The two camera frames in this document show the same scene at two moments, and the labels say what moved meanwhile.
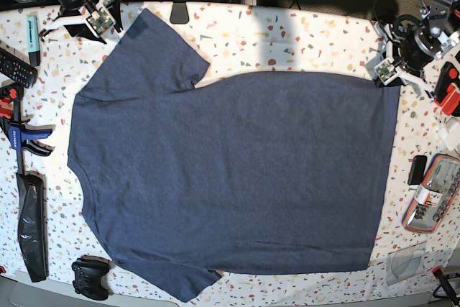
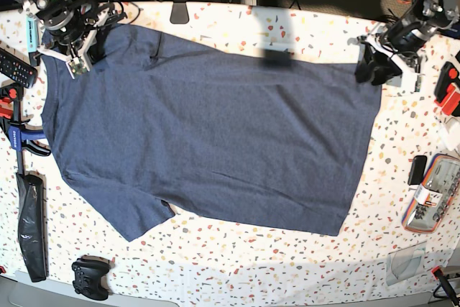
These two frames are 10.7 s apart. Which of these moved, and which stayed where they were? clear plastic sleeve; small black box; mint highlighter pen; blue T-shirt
Moved: blue T-shirt
Stayed: small black box; clear plastic sleeve; mint highlighter pen
